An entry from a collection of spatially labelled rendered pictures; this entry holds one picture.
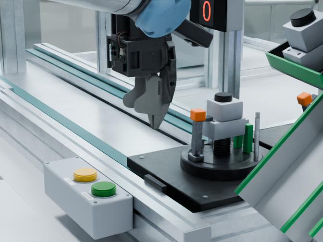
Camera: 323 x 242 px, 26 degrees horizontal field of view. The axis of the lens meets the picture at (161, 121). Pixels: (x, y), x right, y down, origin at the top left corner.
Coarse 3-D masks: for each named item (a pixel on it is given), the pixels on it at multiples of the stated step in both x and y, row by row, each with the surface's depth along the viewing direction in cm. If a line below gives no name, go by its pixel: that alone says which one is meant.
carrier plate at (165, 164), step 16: (128, 160) 123; (144, 160) 121; (160, 160) 121; (176, 160) 121; (160, 176) 114; (176, 176) 114; (192, 176) 114; (176, 192) 110; (192, 192) 108; (208, 192) 108; (224, 192) 108; (192, 208) 106; (208, 208) 104
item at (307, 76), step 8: (280, 48) 92; (272, 56) 90; (280, 56) 93; (272, 64) 92; (280, 64) 89; (288, 64) 87; (296, 64) 85; (280, 72) 91; (288, 72) 88; (296, 72) 86; (304, 72) 84; (312, 72) 82; (320, 72) 85; (304, 80) 85; (312, 80) 83; (320, 80) 81; (320, 88) 82
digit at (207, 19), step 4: (200, 0) 134; (204, 0) 132; (208, 0) 131; (212, 0) 130; (200, 4) 134; (204, 4) 133; (208, 4) 132; (212, 4) 130; (200, 8) 134; (204, 8) 133; (208, 8) 132; (212, 8) 131; (200, 12) 134; (204, 12) 133; (208, 12) 132; (212, 12) 131; (200, 16) 134; (204, 16) 133; (208, 16) 132; (212, 16) 131; (200, 20) 135; (204, 20) 134; (208, 20) 132; (212, 20) 131; (208, 24) 133; (212, 24) 131
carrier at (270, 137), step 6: (282, 126) 140; (288, 126) 140; (264, 132) 136; (270, 132) 136; (276, 132) 136; (282, 132) 136; (264, 138) 133; (270, 138) 133; (276, 138) 133; (264, 144) 130; (270, 144) 130
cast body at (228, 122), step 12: (216, 96) 115; (228, 96) 115; (216, 108) 114; (228, 108) 114; (240, 108) 115; (216, 120) 115; (228, 120) 115; (240, 120) 116; (204, 132) 116; (216, 132) 114; (228, 132) 115; (240, 132) 117
